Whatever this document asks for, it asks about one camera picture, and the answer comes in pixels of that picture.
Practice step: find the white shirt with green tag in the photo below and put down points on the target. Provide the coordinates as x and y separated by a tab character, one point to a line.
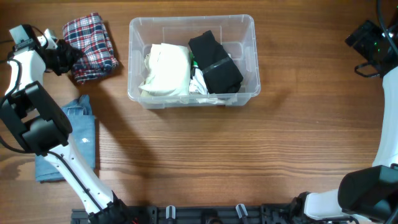
197	84

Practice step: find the red blue plaid cloth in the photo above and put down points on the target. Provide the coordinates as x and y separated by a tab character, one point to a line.
89	35

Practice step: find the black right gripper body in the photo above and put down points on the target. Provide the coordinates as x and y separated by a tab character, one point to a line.
375	48

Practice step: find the cream cloth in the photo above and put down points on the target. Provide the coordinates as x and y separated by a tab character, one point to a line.
169	71

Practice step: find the folded blue denim jeans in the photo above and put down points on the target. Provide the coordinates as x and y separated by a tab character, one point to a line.
80	115

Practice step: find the black garment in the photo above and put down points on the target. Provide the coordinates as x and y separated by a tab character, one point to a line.
220	73

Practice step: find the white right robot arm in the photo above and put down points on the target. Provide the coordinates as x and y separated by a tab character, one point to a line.
370	194

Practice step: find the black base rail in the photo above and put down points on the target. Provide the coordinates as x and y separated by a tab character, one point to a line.
261	214

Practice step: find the clear plastic storage bin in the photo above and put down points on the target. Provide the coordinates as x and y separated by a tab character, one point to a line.
236	33

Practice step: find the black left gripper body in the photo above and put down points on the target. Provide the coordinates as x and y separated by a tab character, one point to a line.
63	57

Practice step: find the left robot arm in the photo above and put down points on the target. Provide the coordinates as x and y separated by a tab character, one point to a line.
41	127

